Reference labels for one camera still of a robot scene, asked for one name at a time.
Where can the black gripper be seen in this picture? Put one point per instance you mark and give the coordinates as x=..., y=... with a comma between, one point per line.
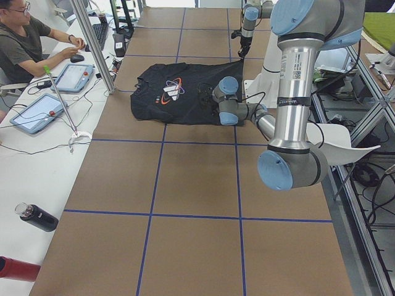
x=207, y=98
x=245, y=41

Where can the black printed t-shirt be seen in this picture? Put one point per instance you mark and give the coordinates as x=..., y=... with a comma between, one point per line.
x=170, y=93

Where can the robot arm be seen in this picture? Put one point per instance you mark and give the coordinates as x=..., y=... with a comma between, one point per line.
x=251, y=13
x=303, y=29

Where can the black power adapter box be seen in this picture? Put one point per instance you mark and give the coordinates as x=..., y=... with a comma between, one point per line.
x=119, y=44

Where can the black keyboard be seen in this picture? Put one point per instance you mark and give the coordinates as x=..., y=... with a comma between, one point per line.
x=101, y=32

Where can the far blue teach pendant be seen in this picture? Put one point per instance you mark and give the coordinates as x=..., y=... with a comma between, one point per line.
x=74, y=77

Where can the blue teach pendant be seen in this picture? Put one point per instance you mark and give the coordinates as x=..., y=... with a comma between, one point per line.
x=36, y=116
x=74, y=77

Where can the black computer mouse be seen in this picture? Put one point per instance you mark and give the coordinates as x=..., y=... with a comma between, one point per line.
x=77, y=58

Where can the metal rod with green tip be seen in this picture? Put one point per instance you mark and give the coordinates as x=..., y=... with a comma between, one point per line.
x=76, y=133

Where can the near blue teach pendant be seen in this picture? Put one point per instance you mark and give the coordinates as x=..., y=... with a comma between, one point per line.
x=36, y=116

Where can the seated person in grey shirt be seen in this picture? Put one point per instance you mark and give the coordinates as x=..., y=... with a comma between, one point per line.
x=21, y=48

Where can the black water bottle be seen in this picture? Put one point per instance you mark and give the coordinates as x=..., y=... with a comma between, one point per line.
x=36, y=216

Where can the red cylinder bottle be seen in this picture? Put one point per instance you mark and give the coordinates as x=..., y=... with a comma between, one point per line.
x=19, y=270

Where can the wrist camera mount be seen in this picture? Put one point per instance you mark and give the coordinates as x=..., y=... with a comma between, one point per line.
x=236, y=34

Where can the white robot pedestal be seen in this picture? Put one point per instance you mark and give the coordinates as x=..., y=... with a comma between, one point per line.
x=264, y=88

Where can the aluminium frame post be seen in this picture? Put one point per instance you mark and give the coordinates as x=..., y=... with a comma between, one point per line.
x=91, y=40

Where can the aluminium side frame rail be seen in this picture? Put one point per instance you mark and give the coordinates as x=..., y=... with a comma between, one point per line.
x=360, y=194

